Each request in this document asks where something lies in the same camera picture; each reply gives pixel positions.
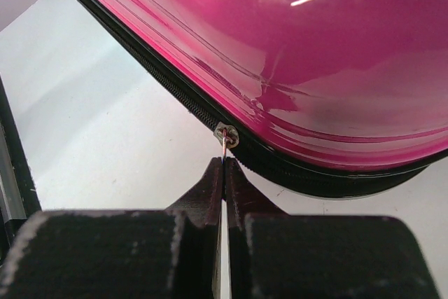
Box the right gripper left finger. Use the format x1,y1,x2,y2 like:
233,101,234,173
1,158,223,298

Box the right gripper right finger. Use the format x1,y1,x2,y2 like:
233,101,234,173
224,158,439,298

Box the silver zipper pull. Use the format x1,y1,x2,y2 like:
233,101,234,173
213,122,239,160

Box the pink and teal kids suitcase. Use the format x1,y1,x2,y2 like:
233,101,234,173
77,0,447,198

